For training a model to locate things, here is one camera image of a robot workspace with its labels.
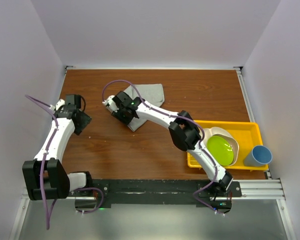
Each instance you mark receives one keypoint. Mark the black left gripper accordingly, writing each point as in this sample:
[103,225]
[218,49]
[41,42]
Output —
[85,120]

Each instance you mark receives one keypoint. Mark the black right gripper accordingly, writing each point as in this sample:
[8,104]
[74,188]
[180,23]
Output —
[117,114]

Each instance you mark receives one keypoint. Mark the grey cloth napkin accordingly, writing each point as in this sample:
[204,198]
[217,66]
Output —
[153,93]

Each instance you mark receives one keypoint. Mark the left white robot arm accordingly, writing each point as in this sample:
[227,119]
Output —
[45,176]

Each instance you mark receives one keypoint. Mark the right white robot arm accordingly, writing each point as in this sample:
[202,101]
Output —
[185,133]

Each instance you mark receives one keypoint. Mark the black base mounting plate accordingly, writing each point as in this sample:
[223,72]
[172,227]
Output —
[156,192]

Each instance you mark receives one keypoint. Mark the beige shell-shaped plate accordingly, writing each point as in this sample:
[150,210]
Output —
[217,131]

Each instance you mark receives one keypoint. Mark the lime green bowl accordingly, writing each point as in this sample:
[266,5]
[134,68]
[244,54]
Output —
[221,150]

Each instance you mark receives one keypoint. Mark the yellow plastic tray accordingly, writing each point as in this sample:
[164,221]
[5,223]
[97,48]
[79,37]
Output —
[247,135]

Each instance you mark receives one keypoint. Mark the blue plastic cup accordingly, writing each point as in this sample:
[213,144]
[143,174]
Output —
[259,156]

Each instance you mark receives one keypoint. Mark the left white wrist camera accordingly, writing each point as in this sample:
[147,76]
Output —
[58,105]

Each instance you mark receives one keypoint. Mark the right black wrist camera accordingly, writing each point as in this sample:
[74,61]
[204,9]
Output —
[114,102]

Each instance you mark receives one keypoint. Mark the aluminium frame rail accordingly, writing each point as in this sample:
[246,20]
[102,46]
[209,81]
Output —
[253,189]

